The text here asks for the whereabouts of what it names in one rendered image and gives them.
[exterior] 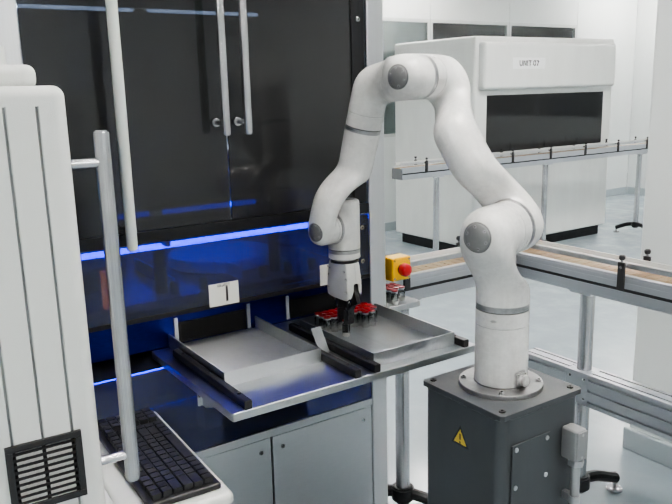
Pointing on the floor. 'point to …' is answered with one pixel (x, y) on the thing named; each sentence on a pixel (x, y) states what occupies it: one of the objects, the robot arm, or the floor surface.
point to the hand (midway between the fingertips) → (345, 315)
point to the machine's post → (373, 11)
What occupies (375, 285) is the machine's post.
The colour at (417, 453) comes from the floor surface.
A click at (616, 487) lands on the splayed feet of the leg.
